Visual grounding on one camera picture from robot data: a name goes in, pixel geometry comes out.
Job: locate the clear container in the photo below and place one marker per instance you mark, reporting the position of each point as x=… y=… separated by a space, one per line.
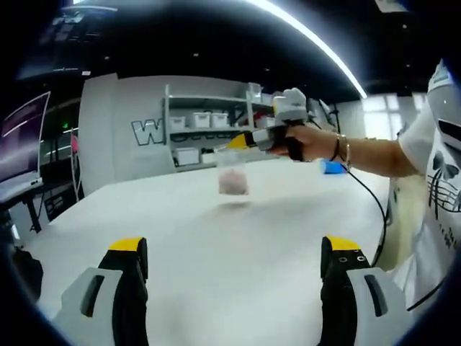
x=254 y=93

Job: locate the row of white storage bins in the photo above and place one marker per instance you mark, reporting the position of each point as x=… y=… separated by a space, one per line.
x=201 y=120

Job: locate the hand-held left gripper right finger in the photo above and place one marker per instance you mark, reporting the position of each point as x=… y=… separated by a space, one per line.
x=371 y=306

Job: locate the black cabinet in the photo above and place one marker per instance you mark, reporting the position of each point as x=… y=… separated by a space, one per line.
x=63 y=202

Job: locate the grey shelving unit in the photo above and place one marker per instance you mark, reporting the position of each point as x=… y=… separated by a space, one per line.
x=216 y=129

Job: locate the hanging dark screen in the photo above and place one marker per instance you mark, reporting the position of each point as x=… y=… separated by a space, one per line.
x=68 y=39

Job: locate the grey worn chest device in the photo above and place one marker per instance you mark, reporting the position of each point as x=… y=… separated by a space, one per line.
x=446 y=108

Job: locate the ceiling light strip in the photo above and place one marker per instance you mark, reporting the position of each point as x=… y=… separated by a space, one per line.
x=317 y=43

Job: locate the computer monitor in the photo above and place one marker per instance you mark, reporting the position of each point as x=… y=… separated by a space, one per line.
x=21 y=144

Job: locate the clear resealable bag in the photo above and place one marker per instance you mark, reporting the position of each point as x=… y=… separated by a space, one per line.
x=233 y=176

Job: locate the pink tag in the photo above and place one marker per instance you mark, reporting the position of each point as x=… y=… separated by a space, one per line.
x=74 y=144

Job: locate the white printed shirt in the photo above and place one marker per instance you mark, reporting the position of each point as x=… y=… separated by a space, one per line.
x=436 y=216

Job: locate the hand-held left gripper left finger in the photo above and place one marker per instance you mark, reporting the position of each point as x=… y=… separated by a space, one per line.
x=86 y=310

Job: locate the person's right hand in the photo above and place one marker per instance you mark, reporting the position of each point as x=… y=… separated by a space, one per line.
x=318 y=144

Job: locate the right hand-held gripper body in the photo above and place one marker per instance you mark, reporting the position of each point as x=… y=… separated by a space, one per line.
x=291 y=106

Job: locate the blue packet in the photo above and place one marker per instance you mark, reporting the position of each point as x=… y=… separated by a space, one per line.
x=333 y=167

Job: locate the grey standing desk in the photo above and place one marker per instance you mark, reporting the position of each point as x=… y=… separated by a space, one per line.
x=18 y=192

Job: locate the dark bag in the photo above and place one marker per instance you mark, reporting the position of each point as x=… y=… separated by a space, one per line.
x=29 y=274

